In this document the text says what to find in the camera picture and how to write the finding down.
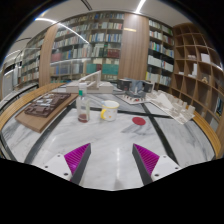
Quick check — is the flat round red coaster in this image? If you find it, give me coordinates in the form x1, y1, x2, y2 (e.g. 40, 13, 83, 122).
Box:
131, 116, 147, 126

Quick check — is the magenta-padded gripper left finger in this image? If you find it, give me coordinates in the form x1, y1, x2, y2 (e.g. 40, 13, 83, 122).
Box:
43, 143, 92, 185

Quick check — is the white terrain architectural model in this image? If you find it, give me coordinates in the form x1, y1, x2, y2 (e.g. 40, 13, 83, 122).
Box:
146, 90, 196, 125

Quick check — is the wide bookshelf full of books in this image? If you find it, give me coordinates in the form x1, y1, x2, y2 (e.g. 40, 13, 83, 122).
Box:
19, 12, 125, 88

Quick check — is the straight ceiling light strip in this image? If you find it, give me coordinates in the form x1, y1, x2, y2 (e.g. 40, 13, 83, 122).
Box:
134, 0, 147, 14

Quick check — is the beige ramp architectural model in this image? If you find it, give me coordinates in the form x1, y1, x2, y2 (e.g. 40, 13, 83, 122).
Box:
65, 70, 114, 94

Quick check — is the narrow bookshelf full of books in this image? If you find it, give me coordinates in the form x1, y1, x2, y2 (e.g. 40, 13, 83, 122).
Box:
145, 19, 175, 88

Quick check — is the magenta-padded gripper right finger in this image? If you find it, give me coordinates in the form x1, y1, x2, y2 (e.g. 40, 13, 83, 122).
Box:
132, 143, 183, 186

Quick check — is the clear plastic bottle green label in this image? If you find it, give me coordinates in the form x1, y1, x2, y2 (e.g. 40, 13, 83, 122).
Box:
75, 82, 91, 124

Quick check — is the wooden cubby shelf unit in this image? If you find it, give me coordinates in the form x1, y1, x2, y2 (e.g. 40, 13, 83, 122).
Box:
168, 22, 224, 134

